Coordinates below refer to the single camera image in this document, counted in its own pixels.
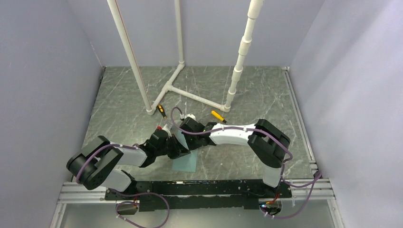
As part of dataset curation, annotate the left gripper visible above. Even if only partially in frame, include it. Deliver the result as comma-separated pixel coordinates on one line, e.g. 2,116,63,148
155,133,190,159

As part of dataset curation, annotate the teal envelope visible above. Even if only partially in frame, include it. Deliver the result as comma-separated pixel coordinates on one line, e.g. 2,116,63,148
172,130,199,172

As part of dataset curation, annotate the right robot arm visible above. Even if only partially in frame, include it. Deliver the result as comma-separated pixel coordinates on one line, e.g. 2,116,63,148
179,117,290,197

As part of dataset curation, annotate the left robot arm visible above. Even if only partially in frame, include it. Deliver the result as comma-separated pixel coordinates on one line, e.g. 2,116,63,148
66,129,190,200

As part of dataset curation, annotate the yellow screwdriver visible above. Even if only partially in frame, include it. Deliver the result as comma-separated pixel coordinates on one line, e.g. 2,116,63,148
211,110,227,124

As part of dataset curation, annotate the black orange screwdriver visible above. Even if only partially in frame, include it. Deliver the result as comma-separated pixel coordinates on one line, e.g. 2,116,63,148
156,104,167,119

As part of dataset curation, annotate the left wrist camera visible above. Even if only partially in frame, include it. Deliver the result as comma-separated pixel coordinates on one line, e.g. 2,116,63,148
157,123,173,135

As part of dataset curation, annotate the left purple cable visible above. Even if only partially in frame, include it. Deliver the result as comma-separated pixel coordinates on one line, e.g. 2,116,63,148
75,143,141,190

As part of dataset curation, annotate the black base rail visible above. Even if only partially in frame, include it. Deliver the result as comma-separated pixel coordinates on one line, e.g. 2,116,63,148
105,179,292,212

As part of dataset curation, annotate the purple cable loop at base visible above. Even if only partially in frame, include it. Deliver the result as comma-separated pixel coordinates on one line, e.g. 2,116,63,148
115,190,171,228

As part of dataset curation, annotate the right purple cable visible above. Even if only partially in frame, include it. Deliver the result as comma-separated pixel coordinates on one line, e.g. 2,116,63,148
170,106,323,220

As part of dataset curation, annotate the white PVC pipe frame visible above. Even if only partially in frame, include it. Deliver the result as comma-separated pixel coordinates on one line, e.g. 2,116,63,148
107,0,264,115

